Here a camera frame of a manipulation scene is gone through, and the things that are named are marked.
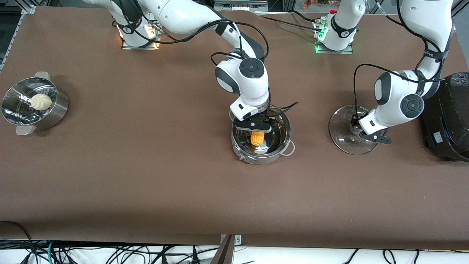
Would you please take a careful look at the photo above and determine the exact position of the glass pot lid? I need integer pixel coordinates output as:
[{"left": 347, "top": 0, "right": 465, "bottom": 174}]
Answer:
[{"left": 329, "top": 105, "right": 380, "bottom": 155}]

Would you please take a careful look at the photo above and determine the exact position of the steel steamer pot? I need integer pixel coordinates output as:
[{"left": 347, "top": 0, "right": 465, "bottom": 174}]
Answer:
[{"left": 1, "top": 71, "right": 69, "bottom": 136}]

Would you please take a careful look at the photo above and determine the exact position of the black rice cooker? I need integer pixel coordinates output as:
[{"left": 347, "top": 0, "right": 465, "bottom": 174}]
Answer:
[{"left": 420, "top": 72, "right": 469, "bottom": 162}]

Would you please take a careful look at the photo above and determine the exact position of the brown table cover sheet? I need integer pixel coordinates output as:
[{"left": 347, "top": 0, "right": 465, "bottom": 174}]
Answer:
[{"left": 0, "top": 7, "right": 469, "bottom": 250}]

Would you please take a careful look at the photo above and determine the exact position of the grey metal box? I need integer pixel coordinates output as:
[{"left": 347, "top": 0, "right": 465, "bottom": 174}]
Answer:
[{"left": 214, "top": 0, "right": 268, "bottom": 11}]

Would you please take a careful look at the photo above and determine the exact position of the brown angled bar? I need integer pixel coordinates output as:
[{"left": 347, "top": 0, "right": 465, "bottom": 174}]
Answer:
[{"left": 211, "top": 235, "right": 235, "bottom": 264}]

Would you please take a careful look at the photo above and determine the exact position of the white steamed bun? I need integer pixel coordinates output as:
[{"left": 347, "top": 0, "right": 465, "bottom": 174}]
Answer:
[{"left": 30, "top": 93, "right": 52, "bottom": 111}]

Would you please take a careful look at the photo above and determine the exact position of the steel pot with handles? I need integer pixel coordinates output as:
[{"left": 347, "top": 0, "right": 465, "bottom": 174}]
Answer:
[{"left": 229, "top": 104, "right": 295, "bottom": 165}]

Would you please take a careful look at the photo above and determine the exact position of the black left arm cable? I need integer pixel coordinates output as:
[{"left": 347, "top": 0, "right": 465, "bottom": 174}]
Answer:
[{"left": 353, "top": 0, "right": 455, "bottom": 118}]

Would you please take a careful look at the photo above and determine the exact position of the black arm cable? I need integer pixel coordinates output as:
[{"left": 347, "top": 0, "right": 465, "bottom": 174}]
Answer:
[
  {"left": 353, "top": 0, "right": 455, "bottom": 118},
  {"left": 125, "top": 15, "right": 270, "bottom": 66}
]

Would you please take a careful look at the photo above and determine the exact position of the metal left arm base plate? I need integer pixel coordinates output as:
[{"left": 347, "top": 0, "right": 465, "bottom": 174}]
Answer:
[{"left": 313, "top": 20, "right": 354, "bottom": 55}]

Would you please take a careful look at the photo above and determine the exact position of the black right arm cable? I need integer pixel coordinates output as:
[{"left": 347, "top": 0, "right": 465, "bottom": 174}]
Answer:
[{"left": 125, "top": 15, "right": 270, "bottom": 66}]

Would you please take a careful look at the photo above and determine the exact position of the black table cable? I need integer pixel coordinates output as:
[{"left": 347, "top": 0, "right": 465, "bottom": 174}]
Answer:
[
  {"left": 255, "top": 15, "right": 323, "bottom": 33},
  {"left": 286, "top": 10, "right": 320, "bottom": 23}
]

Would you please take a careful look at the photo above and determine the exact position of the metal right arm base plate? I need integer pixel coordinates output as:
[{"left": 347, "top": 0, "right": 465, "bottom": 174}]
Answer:
[{"left": 122, "top": 22, "right": 162, "bottom": 50}]

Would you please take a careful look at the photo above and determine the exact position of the black floor cable loop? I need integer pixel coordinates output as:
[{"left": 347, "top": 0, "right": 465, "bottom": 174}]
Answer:
[{"left": 0, "top": 220, "right": 37, "bottom": 264}]

